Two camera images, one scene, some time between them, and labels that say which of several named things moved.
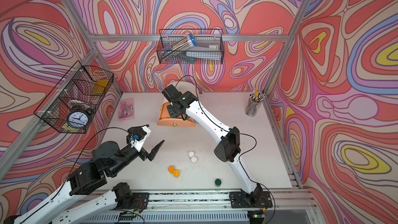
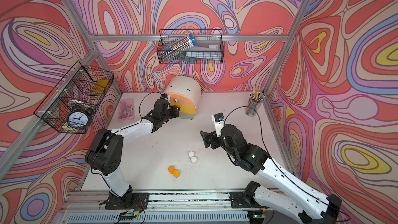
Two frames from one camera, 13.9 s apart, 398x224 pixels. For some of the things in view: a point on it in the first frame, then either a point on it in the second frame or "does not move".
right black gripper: x=172 y=113 → x=213 y=137
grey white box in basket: x=205 y=49 does not move
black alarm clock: x=77 y=119 does not move
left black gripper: x=144 y=154 → x=174 y=112
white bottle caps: x=194 y=159 does not move
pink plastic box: x=126 y=109 does not move
